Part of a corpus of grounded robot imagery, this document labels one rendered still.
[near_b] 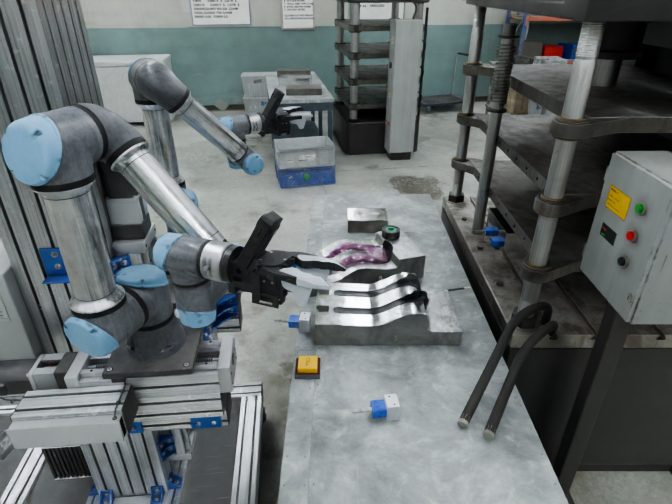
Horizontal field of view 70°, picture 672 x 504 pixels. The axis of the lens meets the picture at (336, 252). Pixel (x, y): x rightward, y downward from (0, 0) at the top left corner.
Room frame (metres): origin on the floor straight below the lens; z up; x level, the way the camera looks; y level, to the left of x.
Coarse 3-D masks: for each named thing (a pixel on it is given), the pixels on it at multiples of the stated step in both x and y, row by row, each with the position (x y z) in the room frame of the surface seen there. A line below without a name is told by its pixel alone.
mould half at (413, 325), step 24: (336, 288) 1.51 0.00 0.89; (360, 288) 1.52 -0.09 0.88; (408, 288) 1.44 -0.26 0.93; (384, 312) 1.35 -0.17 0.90; (408, 312) 1.30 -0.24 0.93; (432, 312) 1.40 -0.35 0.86; (336, 336) 1.29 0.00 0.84; (360, 336) 1.29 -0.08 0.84; (384, 336) 1.29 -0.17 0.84; (408, 336) 1.29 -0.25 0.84; (432, 336) 1.29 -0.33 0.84; (456, 336) 1.29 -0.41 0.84
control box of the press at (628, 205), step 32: (640, 160) 1.27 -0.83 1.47; (608, 192) 1.31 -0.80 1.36; (640, 192) 1.18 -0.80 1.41; (608, 224) 1.27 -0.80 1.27; (640, 224) 1.14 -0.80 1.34; (608, 256) 1.22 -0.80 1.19; (640, 256) 1.09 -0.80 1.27; (608, 288) 1.18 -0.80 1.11; (640, 288) 1.06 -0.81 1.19; (608, 320) 1.20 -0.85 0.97; (640, 320) 1.06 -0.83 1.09; (608, 352) 1.18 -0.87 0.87; (608, 384) 1.18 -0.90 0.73; (576, 416) 1.20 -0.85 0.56; (576, 448) 1.18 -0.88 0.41
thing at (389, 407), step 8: (376, 400) 1.00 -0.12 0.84; (384, 400) 1.00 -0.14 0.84; (392, 400) 0.99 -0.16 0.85; (360, 408) 0.98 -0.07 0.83; (368, 408) 0.98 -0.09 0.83; (376, 408) 0.97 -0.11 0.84; (384, 408) 0.97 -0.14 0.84; (392, 408) 0.96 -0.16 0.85; (376, 416) 0.96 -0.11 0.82; (384, 416) 0.96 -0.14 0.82; (392, 416) 0.96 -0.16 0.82
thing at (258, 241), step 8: (264, 216) 0.74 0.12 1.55; (272, 216) 0.75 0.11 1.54; (280, 216) 0.76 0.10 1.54; (256, 224) 0.75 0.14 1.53; (264, 224) 0.73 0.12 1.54; (272, 224) 0.73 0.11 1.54; (256, 232) 0.73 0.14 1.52; (264, 232) 0.73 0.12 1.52; (272, 232) 0.74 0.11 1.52; (248, 240) 0.74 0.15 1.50; (256, 240) 0.73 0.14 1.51; (264, 240) 0.73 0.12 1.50; (248, 248) 0.73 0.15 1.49; (256, 248) 0.73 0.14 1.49; (264, 248) 0.76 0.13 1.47; (240, 256) 0.74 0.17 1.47; (248, 256) 0.73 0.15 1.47; (240, 264) 0.74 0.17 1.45; (248, 264) 0.73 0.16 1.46
